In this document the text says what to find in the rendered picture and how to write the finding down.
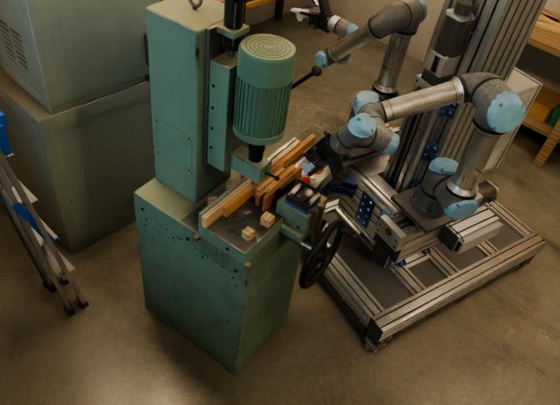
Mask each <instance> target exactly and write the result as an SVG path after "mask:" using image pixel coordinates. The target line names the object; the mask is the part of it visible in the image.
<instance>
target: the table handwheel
mask: <svg viewBox="0 0 560 405"><path fill-rule="evenodd" d="M341 228H345V223H344V221H343V220H341V219H337V220H335V221H333V222H331V223H330V224H329V225H328V226H327V227H326V228H325V229H324V231H323V232H322V233H321V235H320V236H319V237H318V239H317V241H316V242H315V243H313V242H310V241H309V240H307V239H306V238H305V239H304V240H303V241H302V242H301V243H298V242H296V241H294V240H293V239H291V238H290V237H288V236H286V235H285V234H283V233H281V234H282V235H283V236H284V237H285V238H287V239H289V240H290V241H292V242H294V243H296V244H297V245H298V246H300V247H302V248H304V249H306V250H307V251H309V254H308V255H307V258H306V260H305V262H304V264H303V265H302V270H301V272H300V275H299V280H298V281H299V286H300V287H301V288H303V289H307V288H310V287H311V286H312V285H313V284H314V283H315V282H316V281H317V280H318V279H319V278H320V277H321V276H322V275H323V273H324V272H325V270H326V269H327V267H328V265H329V264H330V262H331V261H332V260H333V257H334V256H335V254H336V252H337V250H338V248H339V246H340V243H341V241H342V239H343V235H344V234H343V233H342V232H340V230H341ZM336 229H337V234H336V237H335V239H334V241H333V243H332V246H330V247H327V243H328V238H329V236H330V235H331V234H332V233H333V232H334V231H335V230H336ZM314 259H316V262H315V263H314V264H313V261H314ZM320 263H321V265H320V266H319V268H318V269H317V267H318V265H319V264H320ZM312 264H313V266H312ZM311 266H312V268H311ZM310 268H311V270H310ZM316 269H317V271H316V272H315V270H316ZM309 270H310V272H309Z"/></svg>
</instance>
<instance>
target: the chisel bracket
mask: <svg viewBox="0 0 560 405"><path fill-rule="evenodd" d="M248 154H249V150H248V147H245V146H243V145H242V146H240V147H238V148H237V149H236V150H234V151H233V152H231V155H230V168H231V169H233V170H234V171H236V172H238V173H240V174H242V175H243V176H245V177H246V178H249V179H251V180H252V181H254V182H255V183H257V184H259V183H261V182H262V181H263V180H264V179H266V178H267V177H268V175H266V174H265V172H268V173H270V171H271V165H272V161H271V160H269V159H267V158H265V157H264V156H262V161H261V162H251V161H250V160H249V159H248Z"/></svg>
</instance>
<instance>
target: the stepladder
mask: <svg viewBox="0 0 560 405"><path fill-rule="evenodd" d="M7 124H8V122H7V119H6V116H5V114H4V113H3V112H2V111H0V181H1V182H0V201H1V203H2V205H3V206H4V208H5V210H6V212H7V215H8V216H9V218H10V219H11V221H12V224H13V226H14V227H15V229H16V231H17V233H18V235H19V237H20V238H21V240H22V243H23V245H24V246H25V248H26V249H27V252H28V254H29V256H30V258H31V259H32V261H33V263H34V265H35V267H36V269H37V271H38V272H39V274H40V276H41V278H42V280H43V283H42V284H43V286H44V287H45V288H46V289H48V290H49V291H50V292H52V293H54V292H55V291H58V293H59V295H60V296H61V298H62V300H63V302H64V304H63V305H64V307H65V308H66V309H67V312H68V313H69V315H70V317H71V316H73V315H75V314H76V313H75V311H74V309H73V307H72V305H71V303H70V302H69V301H68V299H67V297H66V295H65V293H64V291H63V289H62V287H61V285H60V283H59V282H58V280H59V281H60V282H62V283H63V284H64V285H67V284H69V283H70V285H71V286H72V289H73V291H74V292H75V293H76V295H77V299H78V301H79V302H80V303H81V304H82V306H83V307H84V308H85V307H87V306H88V305H89V304H88V301H87V300H86V299H85V297H84V296H83V295H82V294H81V292H80V290H79V288H78V286H77V284H76V283H75V281H74V280H73V277H72V275H71V273H70V272H71V271H72V270H74V271H75V272H76V269H75V267H74V266H73V265H72V264H71V263H70V262H69V261H68V260H67V259H66V258H65V257H64V256H63V255H62V254H61V253H60V252H59V251H58V250H57V249H56V247H55V245H54V244H53V242H55V241H56V240H55V239H57V240H58V241H59V238H58V236H57V235H56V234H55V233H54V232H53V231H52V230H51V229H50V228H49V227H48V226H47V224H46V223H45V222H44V221H43V220H42V219H41V218H40V217H39V216H38V215H37V213H36V211H35V209H34V208H33V205H32V203H34V202H37V203H38V204H39V201H38V199H37V198H36V197H35V196H34V195H33V194H32V193H31V192H30V191H29V190H28V189H27V188H26V187H25V186H24V185H23V184H22V183H21V182H20V181H19V180H18V179H17V177H16V175H15V173H14V172H13V170H12V168H11V166H10V165H9V163H8V160H7V158H10V157H12V158H13V159H14V160H16V159H15V157H14V154H13V153H12V150H11V148H10V145H9V142H8V137H7V134H6V132H5V129H4V126H5V125H7ZM1 183H2V184H1ZM15 211H16V212H17V214H18V215H17V214H16V212H15ZM18 216H19V217H20V219H21V221H22V223H21V222H20V220H19V218H18ZM28 236H29V237H30V238H31V240H32V243H33V245H34V247H35V248H36V250H37V252H38V254H39V257H40V259H41V260H42V262H43V264H44V266H45V268H46V269H47V272H48V274H49V275H50V277H51V279H52V281H53V283H54V285H53V284H52V283H51V281H50V279H49V277H48V275H47V273H46V271H45V269H44V267H43V265H42V263H41V261H40V259H39V257H38V255H37V253H36V251H35V249H34V247H33V245H32V244H31V242H30V240H29V238H28Z"/></svg>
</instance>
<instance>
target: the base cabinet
mask: <svg viewBox="0 0 560 405"><path fill-rule="evenodd" d="M135 213H136V221H137V236H138V245H139V252H140V260H141V269H142V284H143V291H144V299H145V308H146V309H148V310H149V311H150V312H152V313H153V314H155V315H156V316H157V317H159V318H160V319H162V320H163V321H164V322H165V323H166V324H168V325H169V326H170V327H172V328H173V329H175V330H176V331H177V332H179V333H180V334H181V335H183V336H184V337H185V338H186V339H187V340H189V341H190V342H191V343H193V344H194V345H196V346H197V347H198V348H200V349H201V350H203V351H204V352H205V353H206V354H207V355H209V356H210V357H211V358H213V359H214V360H215V361H217V362H218V363H220V364H221V365H222V366H224V367H225V368H226V369H227V370H228V371H230V372H231V373H233V374H234V375H235V374H236V373H237V372H238V370H239V369H240V368H241V367H242V365H243V364H244V363H245V362H246V361H247V360H248V359H249V358H250V357H251V355H252V354H253V353H254V352H255V351H256V349H257V348H258V347H259V346H260V344H261V343H262V342H263V341H264V339H265V338H266V337H267V336H268V335H269V333H270V332H271V331H272V330H273V329H274V328H275V327H276V326H277V325H278V323H279V322H280V321H281V320H282V319H283V317H284V316H285V315H286V314H287V313H288V308H289V303H290V300H291V296H292V293H293V286H294V283H295V279H296V275H297V271H298V265H299V261H300V257H301V254H302V250H303V248H302V247H300V246H298V245H297V244H296V243H294V242H292V241H290V240H289V239H288V240H287V241H286V242H285V243H284V244H283V245H282V246H281V247H280V248H279V249H278V250H277V251H276V252H275V253H274V254H273V255H272V256H271V257H270V258H269V259H268V260H267V261H266V262H265V263H264V264H263V265H262V266H261V267H260V268H259V269H258V270H257V272H256V273H255V274H254V275H253V276H252V277H251V278H250V279H249V280H248V281H247V282H245V281H244V280H242V279H241V278H240V277H238V276H237V275H235V274H234V273H232V272H230V271H229V270H227V269H226V268H225V267H223V266H222V265H220V264H219V263H217V262H215V261H214V260H212V259H211V258H210V257H208V256H207V255H205V254H204V253H202V252H200V251H199V250H197V249H196V248H195V247H193V246H192V245H190V244H189V243H187V242H185V241H184V240H182V239H181V238H180V237H178V236H177V235H175V234H174V233H172V232H170V231H169V230H167V229H166V228H165V227H163V226H162V225H160V224H159V223H157V222H155V221H154V220H152V219H151V218H150V217H148V216H147V215H145V214H144V213H142V212H140V211H139V210H137V209H136V208H135Z"/></svg>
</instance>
